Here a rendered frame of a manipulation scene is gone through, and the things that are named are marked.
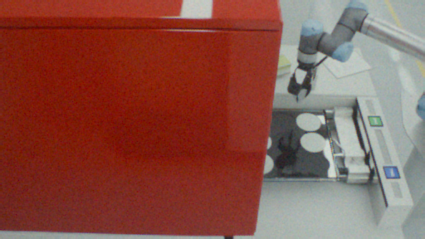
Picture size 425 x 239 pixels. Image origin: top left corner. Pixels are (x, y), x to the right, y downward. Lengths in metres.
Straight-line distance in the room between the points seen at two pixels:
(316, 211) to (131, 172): 0.90
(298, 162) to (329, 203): 0.19
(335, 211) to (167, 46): 1.12
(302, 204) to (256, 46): 1.05
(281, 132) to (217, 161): 0.92
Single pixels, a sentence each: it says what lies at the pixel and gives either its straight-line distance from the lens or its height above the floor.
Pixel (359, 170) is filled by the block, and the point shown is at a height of 0.91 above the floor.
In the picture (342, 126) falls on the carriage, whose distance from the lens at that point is 1.81.
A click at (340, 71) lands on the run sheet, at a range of 1.94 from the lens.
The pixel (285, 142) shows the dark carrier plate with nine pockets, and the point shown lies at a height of 0.90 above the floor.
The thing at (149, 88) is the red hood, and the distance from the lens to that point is 0.68.
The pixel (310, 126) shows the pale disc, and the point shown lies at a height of 0.90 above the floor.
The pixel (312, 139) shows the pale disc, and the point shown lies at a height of 0.90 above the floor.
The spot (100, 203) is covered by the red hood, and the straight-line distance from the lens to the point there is 0.96.
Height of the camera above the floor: 2.13
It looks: 46 degrees down
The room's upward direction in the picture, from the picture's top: 5 degrees clockwise
